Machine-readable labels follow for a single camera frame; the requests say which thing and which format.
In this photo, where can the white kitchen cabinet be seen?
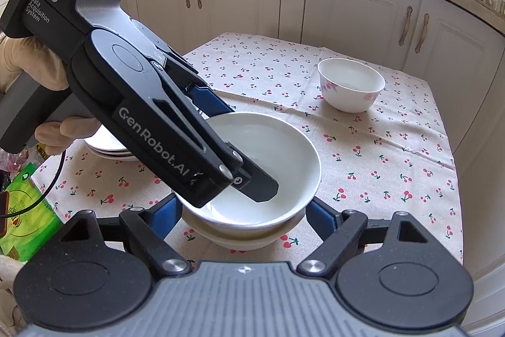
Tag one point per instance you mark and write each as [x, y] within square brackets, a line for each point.
[355, 5]

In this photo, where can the white pink-flower bowl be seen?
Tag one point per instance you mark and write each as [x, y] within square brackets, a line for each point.
[284, 147]
[236, 240]
[347, 96]

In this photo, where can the green packet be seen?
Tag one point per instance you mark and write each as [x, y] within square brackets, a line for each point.
[27, 210]

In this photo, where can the dark packet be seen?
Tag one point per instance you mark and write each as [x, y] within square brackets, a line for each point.
[3, 214]

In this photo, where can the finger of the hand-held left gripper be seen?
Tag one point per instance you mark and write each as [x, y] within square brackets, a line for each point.
[264, 191]
[209, 100]

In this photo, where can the person's left hand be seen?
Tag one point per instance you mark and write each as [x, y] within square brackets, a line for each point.
[35, 60]

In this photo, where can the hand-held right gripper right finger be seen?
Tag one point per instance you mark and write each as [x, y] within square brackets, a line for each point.
[321, 218]

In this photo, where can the white patterned cloth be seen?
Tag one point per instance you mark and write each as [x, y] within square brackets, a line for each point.
[8, 281]

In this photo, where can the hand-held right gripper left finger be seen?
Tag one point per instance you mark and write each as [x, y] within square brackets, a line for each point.
[165, 218]

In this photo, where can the cherry-print tablecloth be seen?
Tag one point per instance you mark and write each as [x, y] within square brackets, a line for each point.
[374, 163]

